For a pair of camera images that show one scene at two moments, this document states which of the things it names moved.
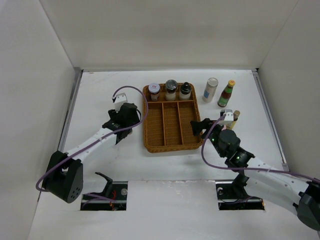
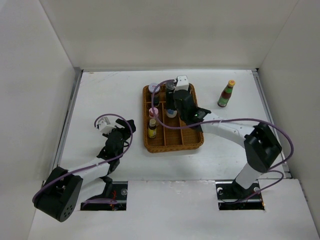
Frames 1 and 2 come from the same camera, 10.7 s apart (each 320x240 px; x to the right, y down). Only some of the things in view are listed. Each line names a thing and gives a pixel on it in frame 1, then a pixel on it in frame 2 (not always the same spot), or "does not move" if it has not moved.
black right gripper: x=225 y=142 -> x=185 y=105
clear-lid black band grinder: x=170 y=92 does not move
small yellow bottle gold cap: x=236 y=114 -> x=152 y=129
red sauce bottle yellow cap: x=226 y=94 does not move
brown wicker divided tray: x=167 y=124 does not move
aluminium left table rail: x=78 y=73 does not move
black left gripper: x=113 y=114 -> x=126 y=135
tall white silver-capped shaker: x=210 y=89 -> x=171 y=111
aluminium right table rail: x=284 y=163 does not move
